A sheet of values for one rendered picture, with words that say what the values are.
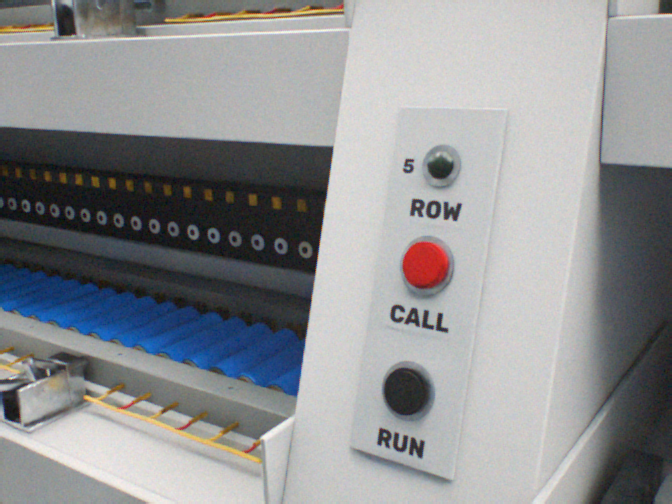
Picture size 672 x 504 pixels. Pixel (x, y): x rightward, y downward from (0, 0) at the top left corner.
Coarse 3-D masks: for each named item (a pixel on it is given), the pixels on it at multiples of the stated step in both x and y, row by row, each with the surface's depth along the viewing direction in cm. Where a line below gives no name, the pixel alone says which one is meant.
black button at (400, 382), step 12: (396, 372) 26; (408, 372) 25; (396, 384) 26; (408, 384) 25; (420, 384) 25; (396, 396) 26; (408, 396) 25; (420, 396) 25; (396, 408) 26; (408, 408) 25; (420, 408) 25
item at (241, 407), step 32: (0, 320) 48; (32, 320) 48; (0, 352) 46; (32, 352) 46; (96, 352) 42; (128, 352) 42; (128, 384) 41; (160, 384) 39; (192, 384) 38; (224, 384) 38; (192, 416) 38; (224, 416) 37; (256, 416) 36; (288, 416) 34; (224, 448) 35
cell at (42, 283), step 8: (40, 280) 57; (48, 280) 57; (56, 280) 58; (16, 288) 56; (24, 288) 56; (32, 288) 56; (40, 288) 57; (0, 296) 54; (8, 296) 55; (16, 296) 55
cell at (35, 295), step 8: (72, 280) 57; (48, 288) 55; (56, 288) 56; (64, 288) 56; (24, 296) 54; (32, 296) 54; (40, 296) 54; (0, 304) 52; (8, 304) 53; (16, 304) 53
